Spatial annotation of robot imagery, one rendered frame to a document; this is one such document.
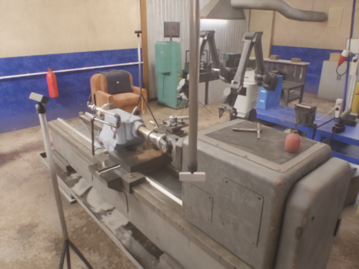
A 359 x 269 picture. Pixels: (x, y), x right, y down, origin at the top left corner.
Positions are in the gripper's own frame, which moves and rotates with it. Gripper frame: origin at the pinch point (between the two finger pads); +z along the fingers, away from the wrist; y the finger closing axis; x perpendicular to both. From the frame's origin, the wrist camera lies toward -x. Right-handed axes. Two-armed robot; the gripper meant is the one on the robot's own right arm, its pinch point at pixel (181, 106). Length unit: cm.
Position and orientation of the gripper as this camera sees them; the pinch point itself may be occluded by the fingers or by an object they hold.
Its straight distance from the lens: 234.9
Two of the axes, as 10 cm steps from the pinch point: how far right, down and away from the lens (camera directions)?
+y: 7.0, 2.6, -6.6
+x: 6.1, 2.4, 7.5
